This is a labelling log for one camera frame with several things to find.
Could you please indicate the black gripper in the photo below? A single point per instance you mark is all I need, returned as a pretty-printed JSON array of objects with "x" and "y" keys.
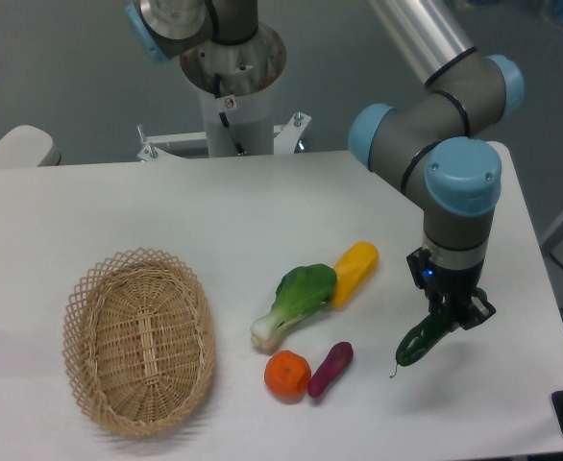
[{"x": 444, "y": 274}]

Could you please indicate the green cucumber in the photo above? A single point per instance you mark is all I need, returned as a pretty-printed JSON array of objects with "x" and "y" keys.
[{"x": 422, "y": 338}]

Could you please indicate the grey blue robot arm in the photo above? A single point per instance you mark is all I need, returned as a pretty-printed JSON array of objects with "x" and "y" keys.
[{"x": 430, "y": 153}]

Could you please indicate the yellow bell pepper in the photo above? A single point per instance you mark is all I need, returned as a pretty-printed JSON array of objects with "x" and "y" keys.
[{"x": 353, "y": 268}]

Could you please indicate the purple sweet potato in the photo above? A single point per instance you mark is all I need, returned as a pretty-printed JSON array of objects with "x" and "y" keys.
[{"x": 333, "y": 366}]

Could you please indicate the green bok choy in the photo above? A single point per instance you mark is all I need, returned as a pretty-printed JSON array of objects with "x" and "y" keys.
[{"x": 301, "y": 293}]

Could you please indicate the orange tangerine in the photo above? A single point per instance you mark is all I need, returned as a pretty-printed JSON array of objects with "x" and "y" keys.
[{"x": 287, "y": 375}]

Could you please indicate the woven wicker basket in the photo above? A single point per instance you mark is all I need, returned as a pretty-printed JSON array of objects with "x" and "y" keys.
[{"x": 138, "y": 343}]

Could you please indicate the white chair seat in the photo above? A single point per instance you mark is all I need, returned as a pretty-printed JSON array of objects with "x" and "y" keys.
[{"x": 28, "y": 147}]

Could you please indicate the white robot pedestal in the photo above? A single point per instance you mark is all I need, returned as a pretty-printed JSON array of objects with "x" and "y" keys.
[{"x": 235, "y": 85}]

